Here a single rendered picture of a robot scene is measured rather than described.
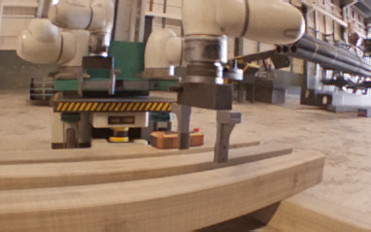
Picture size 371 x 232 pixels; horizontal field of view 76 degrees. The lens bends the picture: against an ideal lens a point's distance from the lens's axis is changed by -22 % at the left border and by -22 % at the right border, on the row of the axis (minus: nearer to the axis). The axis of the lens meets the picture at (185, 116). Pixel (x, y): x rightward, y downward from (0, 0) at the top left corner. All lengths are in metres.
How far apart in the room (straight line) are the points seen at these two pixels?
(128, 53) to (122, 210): 1.19
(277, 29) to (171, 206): 0.42
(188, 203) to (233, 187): 0.12
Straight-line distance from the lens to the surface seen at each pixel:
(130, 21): 1.70
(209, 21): 0.59
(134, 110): 1.34
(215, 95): 0.56
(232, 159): 0.87
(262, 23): 0.62
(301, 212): 0.81
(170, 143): 0.94
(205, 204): 0.62
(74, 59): 1.41
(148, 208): 0.55
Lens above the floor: 0.40
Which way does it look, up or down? 6 degrees down
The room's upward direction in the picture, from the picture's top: 2 degrees clockwise
